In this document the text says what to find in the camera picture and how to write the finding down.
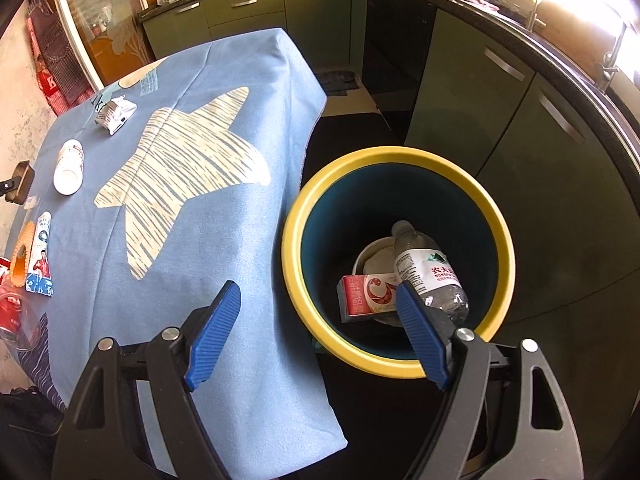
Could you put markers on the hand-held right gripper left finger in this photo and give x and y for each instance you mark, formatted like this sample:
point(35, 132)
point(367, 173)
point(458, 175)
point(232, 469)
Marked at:
point(212, 335)

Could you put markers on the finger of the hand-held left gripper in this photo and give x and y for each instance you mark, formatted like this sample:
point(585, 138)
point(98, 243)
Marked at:
point(22, 182)

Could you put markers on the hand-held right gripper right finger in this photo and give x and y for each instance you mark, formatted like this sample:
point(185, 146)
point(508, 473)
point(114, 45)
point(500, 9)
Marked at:
point(420, 335)

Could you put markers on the small white plastic bottle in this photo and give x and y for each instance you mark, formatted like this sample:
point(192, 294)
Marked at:
point(67, 170)

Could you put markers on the clear plastic water bottle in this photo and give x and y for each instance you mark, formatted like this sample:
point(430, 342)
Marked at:
point(425, 270)

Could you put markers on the pink cardboard box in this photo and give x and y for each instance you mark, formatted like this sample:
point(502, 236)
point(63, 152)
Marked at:
point(365, 295)

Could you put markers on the blue white printed packet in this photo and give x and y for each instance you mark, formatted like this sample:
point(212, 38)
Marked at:
point(40, 260)

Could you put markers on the red instant noodle cup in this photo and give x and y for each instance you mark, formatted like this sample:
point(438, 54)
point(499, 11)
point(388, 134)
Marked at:
point(372, 262)

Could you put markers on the red soda can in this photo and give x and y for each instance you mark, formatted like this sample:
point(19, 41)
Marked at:
point(4, 272)

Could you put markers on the yellow-rimmed dark bin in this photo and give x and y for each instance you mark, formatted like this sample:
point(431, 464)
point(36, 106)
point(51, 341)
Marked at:
point(292, 260)

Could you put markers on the small drink carton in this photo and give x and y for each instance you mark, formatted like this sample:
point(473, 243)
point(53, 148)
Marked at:
point(114, 114)

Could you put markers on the clear plastic cup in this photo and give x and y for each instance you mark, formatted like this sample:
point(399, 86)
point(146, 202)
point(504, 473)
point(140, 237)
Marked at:
point(17, 320)

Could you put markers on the blue star-print tablecloth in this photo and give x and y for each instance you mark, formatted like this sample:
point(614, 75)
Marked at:
point(240, 240)

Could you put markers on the red checked apron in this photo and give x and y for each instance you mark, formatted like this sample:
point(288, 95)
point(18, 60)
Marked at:
point(60, 60)

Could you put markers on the frosted glass sliding door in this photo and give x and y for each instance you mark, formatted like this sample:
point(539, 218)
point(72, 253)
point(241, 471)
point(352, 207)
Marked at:
point(105, 20)

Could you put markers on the dark cloth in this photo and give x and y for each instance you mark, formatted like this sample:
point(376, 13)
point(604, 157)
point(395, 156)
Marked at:
point(30, 410)

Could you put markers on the dark floor mat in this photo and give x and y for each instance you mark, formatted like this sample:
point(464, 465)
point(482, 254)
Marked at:
point(337, 82)

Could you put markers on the black built-in appliance door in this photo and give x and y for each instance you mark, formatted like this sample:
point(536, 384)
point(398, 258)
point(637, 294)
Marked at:
point(395, 60)

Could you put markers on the green base kitchen cabinets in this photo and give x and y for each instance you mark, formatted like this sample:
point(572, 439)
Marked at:
point(240, 10)

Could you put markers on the tall steel faucet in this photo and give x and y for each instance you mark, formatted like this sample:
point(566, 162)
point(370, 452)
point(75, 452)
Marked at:
point(607, 70)

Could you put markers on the short steel faucet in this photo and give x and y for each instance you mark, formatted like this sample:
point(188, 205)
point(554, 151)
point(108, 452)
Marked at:
point(534, 15)

